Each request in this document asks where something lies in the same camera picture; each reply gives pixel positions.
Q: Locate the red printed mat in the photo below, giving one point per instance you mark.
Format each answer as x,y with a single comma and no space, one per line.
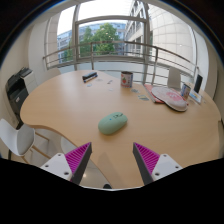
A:
149,89

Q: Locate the mint green computer mouse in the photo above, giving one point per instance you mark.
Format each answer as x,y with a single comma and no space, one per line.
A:
112,123

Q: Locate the blue and white marker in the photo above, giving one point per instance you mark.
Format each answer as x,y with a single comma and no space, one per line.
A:
90,79

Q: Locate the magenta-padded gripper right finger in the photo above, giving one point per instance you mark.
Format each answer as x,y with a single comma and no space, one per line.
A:
149,159

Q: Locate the metal balcony railing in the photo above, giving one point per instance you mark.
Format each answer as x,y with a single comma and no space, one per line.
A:
92,56

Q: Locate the white chair with wooden legs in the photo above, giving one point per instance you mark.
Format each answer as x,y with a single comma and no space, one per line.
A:
174,78

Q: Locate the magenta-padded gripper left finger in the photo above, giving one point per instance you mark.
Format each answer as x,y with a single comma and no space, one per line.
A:
76,159

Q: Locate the pink round mouse pad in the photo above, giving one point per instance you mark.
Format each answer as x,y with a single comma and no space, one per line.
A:
170,96

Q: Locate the white plastic chair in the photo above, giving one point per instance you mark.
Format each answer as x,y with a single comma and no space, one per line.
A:
51,74
16,138

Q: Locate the black cylinder speaker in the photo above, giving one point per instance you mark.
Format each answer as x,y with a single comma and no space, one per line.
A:
198,83

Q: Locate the black and white printer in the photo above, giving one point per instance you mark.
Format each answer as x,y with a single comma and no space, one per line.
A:
16,90

